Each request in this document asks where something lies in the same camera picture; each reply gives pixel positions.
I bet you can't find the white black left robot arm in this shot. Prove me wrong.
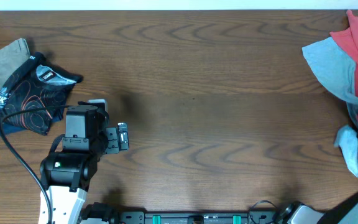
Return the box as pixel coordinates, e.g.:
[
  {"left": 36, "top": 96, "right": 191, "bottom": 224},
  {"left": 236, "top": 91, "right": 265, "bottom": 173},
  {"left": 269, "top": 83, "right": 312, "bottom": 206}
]
[{"left": 39, "top": 99, "right": 129, "bottom": 223}]

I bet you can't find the black orange patterned shirt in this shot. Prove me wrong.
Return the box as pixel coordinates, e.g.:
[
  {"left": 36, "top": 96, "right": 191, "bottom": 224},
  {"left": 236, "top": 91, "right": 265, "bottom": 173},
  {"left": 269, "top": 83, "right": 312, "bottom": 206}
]
[{"left": 0, "top": 52, "right": 83, "bottom": 135}]

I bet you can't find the light blue t-shirt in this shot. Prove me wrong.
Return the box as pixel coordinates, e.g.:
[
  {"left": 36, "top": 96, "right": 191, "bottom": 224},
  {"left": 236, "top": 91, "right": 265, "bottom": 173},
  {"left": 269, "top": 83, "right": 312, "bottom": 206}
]
[{"left": 302, "top": 37, "right": 358, "bottom": 178}]

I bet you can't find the navy blue folded shirt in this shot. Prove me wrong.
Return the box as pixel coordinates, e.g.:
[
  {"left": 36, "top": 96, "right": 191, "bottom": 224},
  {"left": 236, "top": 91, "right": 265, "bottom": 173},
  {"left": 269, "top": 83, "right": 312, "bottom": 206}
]
[{"left": 2, "top": 114, "right": 63, "bottom": 136}]

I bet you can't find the black base cable loop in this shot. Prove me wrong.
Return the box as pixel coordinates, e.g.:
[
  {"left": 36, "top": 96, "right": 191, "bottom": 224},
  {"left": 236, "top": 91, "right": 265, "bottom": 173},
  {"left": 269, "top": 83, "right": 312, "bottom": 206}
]
[{"left": 249, "top": 200, "right": 278, "bottom": 224}]

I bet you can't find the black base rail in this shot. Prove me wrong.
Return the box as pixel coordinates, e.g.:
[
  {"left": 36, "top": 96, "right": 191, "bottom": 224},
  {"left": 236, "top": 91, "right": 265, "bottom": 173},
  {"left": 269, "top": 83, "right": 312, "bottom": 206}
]
[{"left": 79, "top": 202, "right": 279, "bottom": 224}]

